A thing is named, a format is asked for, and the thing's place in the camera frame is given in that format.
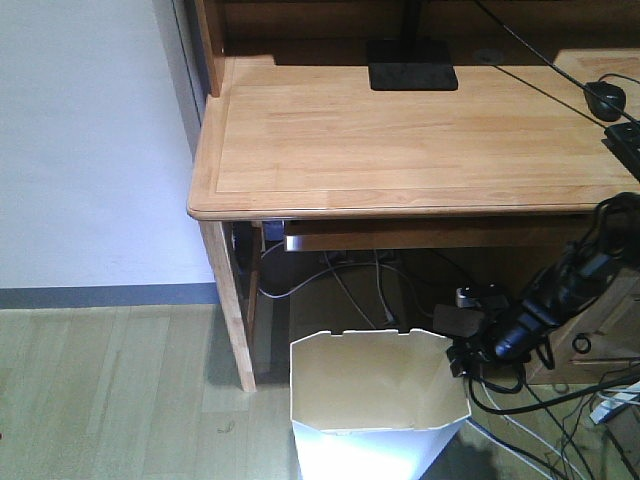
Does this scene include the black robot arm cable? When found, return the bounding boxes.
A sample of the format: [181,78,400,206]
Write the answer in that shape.
[467,359,640,416]

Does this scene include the black monitor stand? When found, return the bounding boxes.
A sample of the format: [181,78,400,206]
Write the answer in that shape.
[366,1,459,91]

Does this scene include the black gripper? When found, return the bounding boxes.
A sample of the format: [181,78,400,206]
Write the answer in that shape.
[446,294,510,378]

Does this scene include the black computer mouse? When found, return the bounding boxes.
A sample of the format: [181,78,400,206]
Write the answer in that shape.
[584,81,627,122]

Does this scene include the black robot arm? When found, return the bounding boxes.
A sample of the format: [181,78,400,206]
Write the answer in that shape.
[447,192,639,377]

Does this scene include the white power strip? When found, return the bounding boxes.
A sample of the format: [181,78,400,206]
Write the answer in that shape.
[433,304,485,338]

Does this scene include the black keyboard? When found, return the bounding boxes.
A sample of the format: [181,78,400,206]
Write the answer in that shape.
[604,122,640,180]

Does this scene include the black cable across desk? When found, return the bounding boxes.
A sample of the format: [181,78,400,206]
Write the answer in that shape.
[474,0,640,132]

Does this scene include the light wooden desk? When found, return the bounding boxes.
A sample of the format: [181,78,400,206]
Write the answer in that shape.
[188,1,639,392]

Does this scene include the white plastic trash bin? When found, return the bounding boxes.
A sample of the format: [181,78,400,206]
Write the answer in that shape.
[290,329,471,479]

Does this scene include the white cable on floor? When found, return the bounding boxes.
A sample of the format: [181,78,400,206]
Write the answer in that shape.
[479,384,586,480]

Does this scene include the wooden drawer cabinet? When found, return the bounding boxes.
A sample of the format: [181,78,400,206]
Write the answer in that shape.
[527,271,639,384]

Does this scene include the grey cable under desk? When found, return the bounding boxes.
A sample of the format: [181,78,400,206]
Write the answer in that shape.
[258,241,401,326]

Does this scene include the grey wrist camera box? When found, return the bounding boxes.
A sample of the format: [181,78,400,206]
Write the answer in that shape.
[455,285,497,308]

